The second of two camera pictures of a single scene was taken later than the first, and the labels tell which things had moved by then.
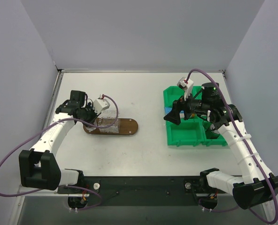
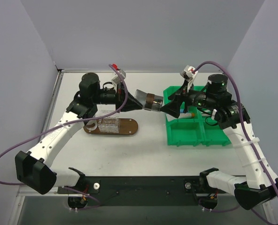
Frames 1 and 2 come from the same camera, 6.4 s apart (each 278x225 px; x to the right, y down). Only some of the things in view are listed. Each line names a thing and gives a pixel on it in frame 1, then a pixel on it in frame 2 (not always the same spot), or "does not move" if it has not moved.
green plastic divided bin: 195,131 does not move
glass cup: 212,133 → 149,101
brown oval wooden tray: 127,126 does not move
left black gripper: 92,117 → 119,98
